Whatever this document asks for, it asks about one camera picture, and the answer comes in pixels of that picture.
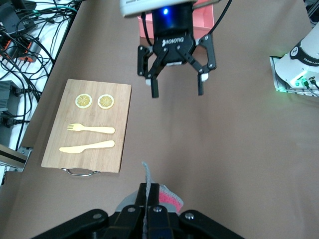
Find yellow plastic knife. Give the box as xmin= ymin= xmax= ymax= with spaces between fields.
xmin=59 ymin=140 xmax=116 ymax=154

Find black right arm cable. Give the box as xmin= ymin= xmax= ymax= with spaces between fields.
xmin=139 ymin=0 xmax=234 ymax=49

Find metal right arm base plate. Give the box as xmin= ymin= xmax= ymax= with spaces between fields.
xmin=269 ymin=56 xmax=319 ymax=98

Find metal profile bracket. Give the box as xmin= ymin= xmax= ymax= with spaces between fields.
xmin=16 ymin=146 xmax=34 ymax=172

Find yellow lemon slice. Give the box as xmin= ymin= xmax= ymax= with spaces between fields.
xmin=75 ymin=93 xmax=93 ymax=110
xmin=97 ymin=94 xmax=115 ymax=110

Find yellow plastic fork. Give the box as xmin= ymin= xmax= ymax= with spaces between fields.
xmin=66 ymin=123 xmax=116 ymax=134

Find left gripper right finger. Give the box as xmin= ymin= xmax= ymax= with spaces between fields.
xmin=149 ymin=183 xmax=246 ymax=239

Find aluminium table profile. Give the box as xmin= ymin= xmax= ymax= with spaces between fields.
xmin=0 ymin=143 xmax=28 ymax=172

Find grey cloth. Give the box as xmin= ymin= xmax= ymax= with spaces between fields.
xmin=116 ymin=161 xmax=185 ymax=239

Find black base connector cables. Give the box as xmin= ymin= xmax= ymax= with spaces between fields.
xmin=300 ymin=76 xmax=319 ymax=97

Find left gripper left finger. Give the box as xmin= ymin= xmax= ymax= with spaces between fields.
xmin=32 ymin=183 xmax=150 ymax=239

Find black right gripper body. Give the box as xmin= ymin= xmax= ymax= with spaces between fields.
xmin=151 ymin=3 xmax=199 ymax=67

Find green cable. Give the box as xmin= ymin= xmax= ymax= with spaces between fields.
xmin=31 ymin=5 xmax=78 ymax=19

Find dark grey power adapter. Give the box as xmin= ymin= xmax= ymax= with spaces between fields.
xmin=0 ymin=80 xmax=20 ymax=113

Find orange black connector box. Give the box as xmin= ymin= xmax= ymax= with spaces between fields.
xmin=0 ymin=34 xmax=43 ymax=63

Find black power plug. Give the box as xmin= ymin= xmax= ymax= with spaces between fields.
xmin=0 ymin=113 xmax=30 ymax=128

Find aluminium frame post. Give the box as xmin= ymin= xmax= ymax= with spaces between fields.
xmin=304 ymin=0 xmax=319 ymax=27

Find pink plastic bin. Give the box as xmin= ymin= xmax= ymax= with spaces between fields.
xmin=138 ymin=3 xmax=215 ymax=45

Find wooden cutting board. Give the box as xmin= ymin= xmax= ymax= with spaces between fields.
xmin=41 ymin=79 xmax=132 ymax=177

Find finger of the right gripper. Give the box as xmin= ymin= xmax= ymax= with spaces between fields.
xmin=175 ymin=33 xmax=217 ymax=97
xmin=137 ymin=44 xmax=170 ymax=99

